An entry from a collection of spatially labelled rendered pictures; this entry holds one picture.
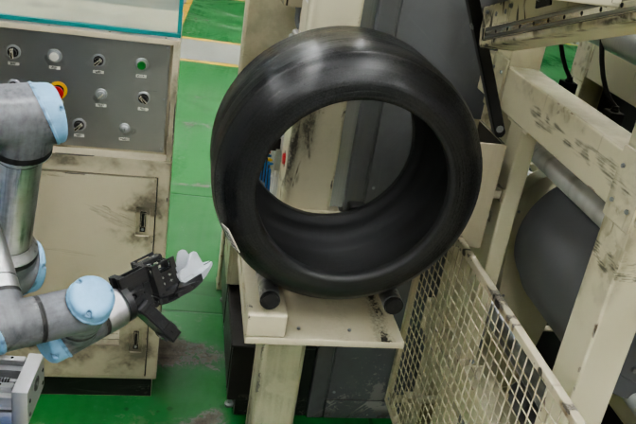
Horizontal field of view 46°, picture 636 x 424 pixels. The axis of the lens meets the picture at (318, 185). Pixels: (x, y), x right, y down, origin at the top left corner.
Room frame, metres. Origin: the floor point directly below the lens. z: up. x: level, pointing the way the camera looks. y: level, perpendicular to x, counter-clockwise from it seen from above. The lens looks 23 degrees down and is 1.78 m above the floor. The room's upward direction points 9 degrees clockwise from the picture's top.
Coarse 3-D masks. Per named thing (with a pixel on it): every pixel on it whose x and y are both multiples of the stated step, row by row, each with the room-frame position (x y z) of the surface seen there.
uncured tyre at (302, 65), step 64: (256, 64) 1.51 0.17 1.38; (320, 64) 1.39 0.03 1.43; (384, 64) 1.41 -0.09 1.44; (256, 128) 1.34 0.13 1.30; (448, 128) 1.42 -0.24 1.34; (256, 192) 1.34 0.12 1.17; (384, 192) 1.71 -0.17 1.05; (448, 192) 1.43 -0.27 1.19; (256, 256) 1.35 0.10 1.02; (320, 256) 1.59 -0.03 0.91; (384, 256) 1.56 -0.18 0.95
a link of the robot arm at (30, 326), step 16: (0, 224) 1.04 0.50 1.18; (0, 240) 1.01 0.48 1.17; (0, 256) 0.98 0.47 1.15; (0, 272) 0.96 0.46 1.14; (0, 288) 0.94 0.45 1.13; (16, 288) 0.96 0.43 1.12; (0, 304) 0.92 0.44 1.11; (16, 304) 0.93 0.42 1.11; (32, 304) 0.94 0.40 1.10; (0, 320) 0.90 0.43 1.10; (16, 320) 0.91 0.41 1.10; (32, 320) 0.92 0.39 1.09; (0, 336) 0.88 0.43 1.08; (16, 336) 0.90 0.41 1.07; (32, 336) 0.91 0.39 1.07; (0, 352) 0.89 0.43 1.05
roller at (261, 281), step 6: (258, 276) 1.45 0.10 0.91; (258, 282) 1.43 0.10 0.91; (264, 282) 1.41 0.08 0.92; (270, 282) 1.41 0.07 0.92; (258, 288) 1.41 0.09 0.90; (264, 288) 1.39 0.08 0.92; (270, 288) 1.39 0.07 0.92; (276, 288) 1.40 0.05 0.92; (264, 294) 1.37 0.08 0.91; (270, 294) 1.37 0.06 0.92; (276, 294) 1.37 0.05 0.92; (264, 300) 1.37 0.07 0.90; (270, 300) 1.37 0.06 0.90; (276, 300) 1.37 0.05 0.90; (264, 306) 1.37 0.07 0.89; (270, 306) 1.37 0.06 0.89; (276, 306) 1.38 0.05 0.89
